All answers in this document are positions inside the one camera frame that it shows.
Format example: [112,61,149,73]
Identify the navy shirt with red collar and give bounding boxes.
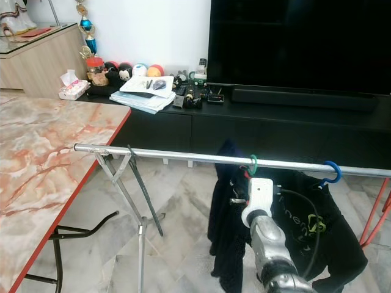
[206,139,251,293]

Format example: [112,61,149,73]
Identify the green plastic hanger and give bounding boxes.
[248,154,260,178]

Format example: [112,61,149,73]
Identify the blue plastic hanger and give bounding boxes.
[318,160,342,189]

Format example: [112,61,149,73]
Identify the silver metal clothes rack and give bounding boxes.
[73,143,391,293]

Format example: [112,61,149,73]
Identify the black TV cabinet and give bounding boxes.
[86,82,391,170]

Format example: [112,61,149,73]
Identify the small black gadget box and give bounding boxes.
[206,89,225,104]

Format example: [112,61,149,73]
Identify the black tape dispenser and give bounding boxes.
[185,93,203,110]

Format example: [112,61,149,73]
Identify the black t-shirt with green logo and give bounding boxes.
[272,168,369,292]

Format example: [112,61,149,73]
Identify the black soundbar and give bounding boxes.
[231,87,379,112]

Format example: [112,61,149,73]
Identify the small bottle with green label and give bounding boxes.
[195,57,207,83]

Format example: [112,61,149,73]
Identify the stack of white papers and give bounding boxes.
[110,74,177,115]

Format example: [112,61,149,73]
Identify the orange ball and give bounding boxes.
[147,63,164,78]

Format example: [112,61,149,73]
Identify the black television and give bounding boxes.
[206,0,391,95]

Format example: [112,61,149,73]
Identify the marble folding table red edge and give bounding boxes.
[0,92,132,293]

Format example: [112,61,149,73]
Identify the jar with red lid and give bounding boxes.
[87,57,109,86]

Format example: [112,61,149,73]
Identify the pink white tissue box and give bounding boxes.
[58,69,90,101]

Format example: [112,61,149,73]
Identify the gold and blue trophy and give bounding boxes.
[76,0,100,59]

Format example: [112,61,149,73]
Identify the light wooden sideboard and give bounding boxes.
[0,23,92,92]

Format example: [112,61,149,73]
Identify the white porcelain figurine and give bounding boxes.
[0,0,37,36]

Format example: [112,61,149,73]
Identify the flat red book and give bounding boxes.
[20,26,53,38]

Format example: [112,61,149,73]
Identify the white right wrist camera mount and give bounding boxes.
[241,177,274,228]

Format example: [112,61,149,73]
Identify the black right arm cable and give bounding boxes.
[272,188,323,275]

